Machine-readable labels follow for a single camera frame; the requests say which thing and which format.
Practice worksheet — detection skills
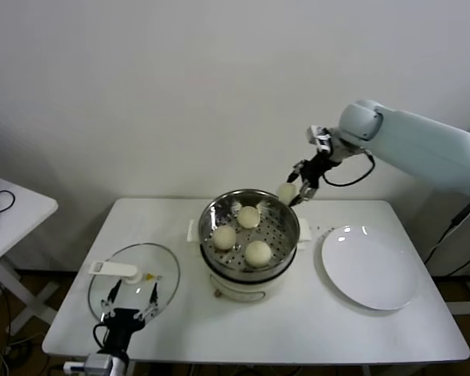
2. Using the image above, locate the black looped cable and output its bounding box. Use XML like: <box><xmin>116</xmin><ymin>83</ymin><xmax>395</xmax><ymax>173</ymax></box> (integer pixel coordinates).
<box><xmin>0</xmin><ymin>190</ymin><xmax>16</xmax><ymax>215</ymax></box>

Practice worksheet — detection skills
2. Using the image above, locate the stainless steel steamer basket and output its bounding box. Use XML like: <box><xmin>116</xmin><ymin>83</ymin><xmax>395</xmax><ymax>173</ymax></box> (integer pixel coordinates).
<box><xmin>197</xmin><ymin>189</ymin><xmax>300</xmax><ymax>276</ymax></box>

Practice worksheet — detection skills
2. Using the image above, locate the white oval plate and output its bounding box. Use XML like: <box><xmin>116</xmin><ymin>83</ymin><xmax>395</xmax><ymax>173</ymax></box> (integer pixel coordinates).
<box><xmin>320</xmin><ymin>225</ymin><xmax>418</xmax><ymax>313</ymax></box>

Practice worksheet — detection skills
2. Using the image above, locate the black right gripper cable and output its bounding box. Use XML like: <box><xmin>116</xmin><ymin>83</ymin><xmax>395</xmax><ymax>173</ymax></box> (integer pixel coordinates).
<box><xmin>321</xmin><ymin>150</ymin><xmax>377</xmax><ymax>187</ymax></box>

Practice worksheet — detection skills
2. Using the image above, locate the white side table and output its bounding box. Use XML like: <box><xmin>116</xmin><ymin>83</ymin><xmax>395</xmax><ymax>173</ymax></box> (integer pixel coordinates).
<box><xmin>0</xmin><ymin>174</ymin><xmax>59</xmax><ymax>338</ymax></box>

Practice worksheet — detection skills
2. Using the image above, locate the white floor cable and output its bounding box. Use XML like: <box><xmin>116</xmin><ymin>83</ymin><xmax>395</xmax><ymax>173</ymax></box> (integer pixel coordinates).
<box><xmin>0</xmin><ymin>332</ymin><xmax>46</xmax><ymax>376</ymax></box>

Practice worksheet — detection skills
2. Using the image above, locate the cream electric cooker pot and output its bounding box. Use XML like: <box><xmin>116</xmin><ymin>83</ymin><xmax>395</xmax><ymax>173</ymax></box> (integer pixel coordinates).
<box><xmin>185</xmin><ymin>218</ymin><xmax>313</xmax><ymax>304</ymax></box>

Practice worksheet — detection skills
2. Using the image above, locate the glass lid white handle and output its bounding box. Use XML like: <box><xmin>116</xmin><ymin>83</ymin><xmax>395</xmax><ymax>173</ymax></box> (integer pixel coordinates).
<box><xmin>86</xmin><ymin>242</ymin><xmax>181</xmax><ymax>329</ymax></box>

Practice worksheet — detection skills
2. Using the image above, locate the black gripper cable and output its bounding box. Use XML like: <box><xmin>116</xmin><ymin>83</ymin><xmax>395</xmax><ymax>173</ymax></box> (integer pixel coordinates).
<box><xmin>321</xmin><ymin>150</ymin><xmax>377</xmax><ymax>187</ymax></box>
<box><xmin>92</xmin><ymin>321</ymin><xmax>111</xmax><ymax>350</ymax></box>

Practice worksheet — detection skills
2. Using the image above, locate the white steamed baozi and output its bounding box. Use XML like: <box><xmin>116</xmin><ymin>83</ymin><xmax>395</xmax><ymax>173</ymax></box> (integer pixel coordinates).
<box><xmin>244</xmin><ymin>240</ymin><xmax>273</xmax><ymax>269</ymax></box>
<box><xmin>277</xmin><ymin>182</ymin><xmax>298</xmax><ymax>204</ymax></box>
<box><xmin>211</xmin><ymin>226</ymin><xmax>237</xmax><ymax>252</ymax></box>
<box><xmin>236</xmin><ymin>205</ymin><xmax>261</xmax><ymax>230</ymax></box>

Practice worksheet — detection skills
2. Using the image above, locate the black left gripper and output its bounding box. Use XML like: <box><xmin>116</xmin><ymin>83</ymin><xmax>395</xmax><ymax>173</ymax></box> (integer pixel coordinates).
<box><xmin>99</xmin><ymin>280</ymin><xmax>161</xmax><ymax>352</ymax></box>

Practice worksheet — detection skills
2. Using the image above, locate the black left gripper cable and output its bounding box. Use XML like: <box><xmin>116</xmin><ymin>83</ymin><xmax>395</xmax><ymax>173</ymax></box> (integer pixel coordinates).
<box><xmin>92</xmin><ymin>321</ymin><xmax>111</xmax><ymax>350</ymax></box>

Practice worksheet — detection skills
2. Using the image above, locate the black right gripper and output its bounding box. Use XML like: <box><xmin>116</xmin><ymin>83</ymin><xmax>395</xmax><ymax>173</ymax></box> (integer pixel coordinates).
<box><xmin>287</xmin><ymin>150</ymin><xmax>336</xmax><ymax>207</ymax></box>

